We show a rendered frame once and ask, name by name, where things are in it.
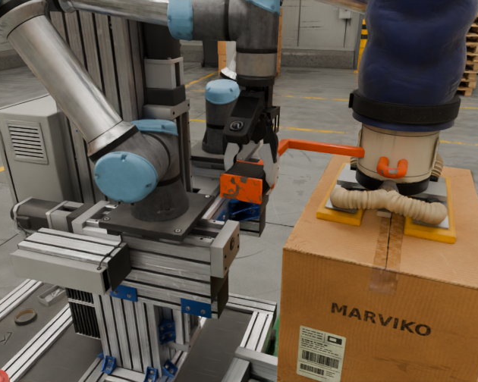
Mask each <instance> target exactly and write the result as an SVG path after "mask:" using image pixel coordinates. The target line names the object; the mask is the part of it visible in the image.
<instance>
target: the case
mask: <svg viewBox="0 0 478 382"><path fill-rule="evenodd" d="M350 158H351V157H350V156H346V155H336V154H334V155H333V156H332V158H331V160H330V162H329V164H328V166H327V167H326V169H325V171H324V173H323V175H322V176H321V178H320V180H319V182H318V184H317V185H316V188H315V189H314V191H313V193H312V195H311V197H310V199H309V201H308V202H307V204H306V206H305V208H304V210H303V211H302V213H301V215H300V217H299V218H298V220H297V223H296V224H295V226H294V228H293V230H292V231H291V234H290V236H289V237H288V239H287V241H286V243H285V244H284V246H283V250H282V267H281V298H280V315H279V332H278V364H277V381H276V382H476V381H477V378H478V195H477V192H476V187H475V185H474V181H473V177H472V174H471V172H470V170H467V169H460V168H448V167H443V169H442V172H441V175H440V176H446V177H450V183H451V197H452V204H453V212H454V225H455V233H456V240H455V243H454V244H450V243H442V242H438V241H434V240H426V239H422V238H418V237H413V236H406V235H404V221H405V216H404V215H399V214H395V213H394V212H392V216H391V217H390V218H386V217H382V216H377V215H376V212H377V209H373V210H372V209H371V208H370V209H368V210H367V209H366V208H365V211H364V213H363V218H362V221H361V223H360V226H354V225H349V224H342V223H337V222H333V221H325V220H321V219H317V218H316V212H317V210H318V208H319V206H320V204H321V203H322V201H323V199H324V197H325V195H326V193H327V191H328V190H329V187H330V186H331V184H332V181H333V180H334V178H335V176H336V174H337V173H338V170H339V168H340V166H341V165H342V163H343V162H345V163H350V161H351V160H350Z"/></svg>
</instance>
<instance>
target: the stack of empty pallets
mask: <svg viewBox="0 0 478 382"><path fill-rule="evenodd" d="M466 46H467V62H466V67H465V70H464V75H463V76H462V79H461V82H460V84H459V86H458V89H457V90H459V91H460V92H461V93H462V94H463V95H464V96H471V93H472V90H473V89H475V88H476V87H475V86H476V81H477V79H476V74H477V71H478V14H477V16H476V19H475V21H474V22H473V24H472V26H471V27H470V29H469V31H468V32H467V35H466Z"/></svg>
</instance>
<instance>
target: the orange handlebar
mask: <svg viewBox="0 0 478 382"><path fill-rule="evenodd" d="M287 149H299V150H306V151H312V152H323V153H329V154H336V155H346V156H353V157H358V158H364V154H365V150H364V149H363V148H362V147H357V146H346V145H339V144H333V143H327V142H314V141H308V140H302V139H289V138H288V139H282V140H281V141H280V142H279V143H278V153H279V157H280V156H281V155H282V154H283V153H284V152H285V151H286V150H287ZM388 163H389V160H388V158H386V157H384V156H382V157H381V158H379V162H378V164H377V167H376V170H377V173H378V174H379V175H381V176H383V177H387V178H392V179H397V178H402V177H404V176H405V175H406V174H407V167H408V161H407V160H406V159H401V160H400V161H398V165H397V168H388Z"/></svg>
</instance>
